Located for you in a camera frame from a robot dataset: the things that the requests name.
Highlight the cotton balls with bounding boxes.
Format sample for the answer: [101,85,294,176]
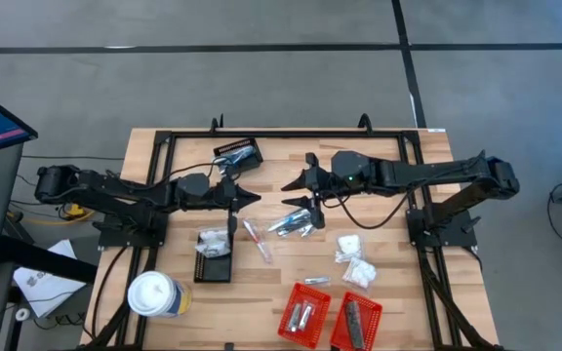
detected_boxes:
[334,233,364,265]
[195,241,232,259]
[198,227,228,245]
[341,255,378,289]

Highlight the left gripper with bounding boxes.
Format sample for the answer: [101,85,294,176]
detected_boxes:
[207,175,263,241]

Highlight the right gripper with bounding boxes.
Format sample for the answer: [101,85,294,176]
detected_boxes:
[280,151,337,231]

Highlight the white paper sheet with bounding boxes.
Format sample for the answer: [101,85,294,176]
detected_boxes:
[12,238,88,319]

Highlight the yellow extension cable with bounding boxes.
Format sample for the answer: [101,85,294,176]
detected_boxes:
[6,199,98,226]

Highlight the black stand beam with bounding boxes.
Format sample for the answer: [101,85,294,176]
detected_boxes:
[0,233,100,285]

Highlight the red slotted plastic basket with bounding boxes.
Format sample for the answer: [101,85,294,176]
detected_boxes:
[329,291,384,351]
[276,281,333,350]

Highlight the disinfecting wipes canister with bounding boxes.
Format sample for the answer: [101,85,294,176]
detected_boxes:
[127,270,193,319]

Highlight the red toothbrush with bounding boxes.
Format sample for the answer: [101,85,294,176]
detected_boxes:
[240,217,274,265]

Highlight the blue toothbrush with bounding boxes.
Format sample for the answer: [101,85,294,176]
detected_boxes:
[214,153,256,176]
[215,145,258,170]
[267,208,312,233]

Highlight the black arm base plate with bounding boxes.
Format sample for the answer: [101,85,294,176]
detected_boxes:
[96,208,170,249]
[405,208,478,249]

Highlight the black slotted plastic basket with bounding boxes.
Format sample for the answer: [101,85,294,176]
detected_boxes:
[192,231,235,284]
[211,137,264,175]

